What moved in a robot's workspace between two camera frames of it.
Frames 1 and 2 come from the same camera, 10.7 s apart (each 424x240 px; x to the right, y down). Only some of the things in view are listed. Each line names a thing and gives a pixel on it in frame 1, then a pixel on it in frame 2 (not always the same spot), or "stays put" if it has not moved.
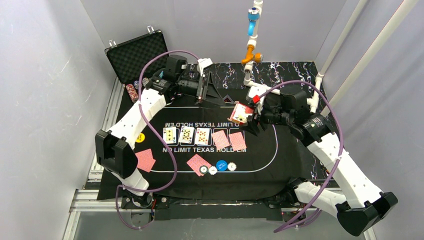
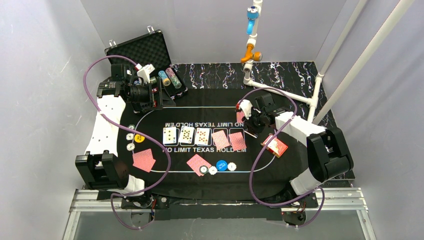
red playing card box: x=240 y=113 to x=276 y=146
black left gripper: x=201 y=89 to x=157 y=99
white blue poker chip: x=212 y=170 stays put
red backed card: x=145 y=160 stays put
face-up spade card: x=169 y=135 stays put
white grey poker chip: x=232 y=166 stays put
